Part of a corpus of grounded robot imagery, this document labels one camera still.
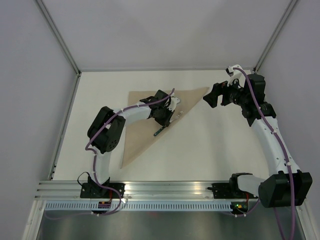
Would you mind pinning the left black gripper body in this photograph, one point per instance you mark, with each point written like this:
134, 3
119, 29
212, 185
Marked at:
164, 115

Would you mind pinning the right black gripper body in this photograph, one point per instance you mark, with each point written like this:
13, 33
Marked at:
233, 93

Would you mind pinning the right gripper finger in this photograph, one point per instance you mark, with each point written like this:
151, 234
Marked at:
212, 99
217, 89

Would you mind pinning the beige cloth napkin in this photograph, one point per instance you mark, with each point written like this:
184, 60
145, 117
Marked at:
139, 136

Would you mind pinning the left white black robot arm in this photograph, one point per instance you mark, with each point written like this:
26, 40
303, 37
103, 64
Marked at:
106, 129

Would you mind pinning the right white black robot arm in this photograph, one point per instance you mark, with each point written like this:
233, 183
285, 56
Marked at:
286, 185

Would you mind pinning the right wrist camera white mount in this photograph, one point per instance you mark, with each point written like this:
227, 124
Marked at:
234, 72

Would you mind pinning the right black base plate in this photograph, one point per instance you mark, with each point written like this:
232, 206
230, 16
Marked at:
223, 190

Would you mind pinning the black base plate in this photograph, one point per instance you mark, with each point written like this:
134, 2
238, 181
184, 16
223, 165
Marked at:
93, 191
223, 190

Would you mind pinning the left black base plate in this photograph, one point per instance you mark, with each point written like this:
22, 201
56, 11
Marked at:
93, 191

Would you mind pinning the left aluminium frame post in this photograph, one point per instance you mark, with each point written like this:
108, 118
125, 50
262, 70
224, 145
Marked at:
57, 35

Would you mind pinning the aluminium front rail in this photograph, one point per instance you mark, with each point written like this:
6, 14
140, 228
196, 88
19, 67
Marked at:
134, 190

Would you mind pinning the white slotted cable duct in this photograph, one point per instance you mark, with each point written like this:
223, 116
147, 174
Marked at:
158, 206

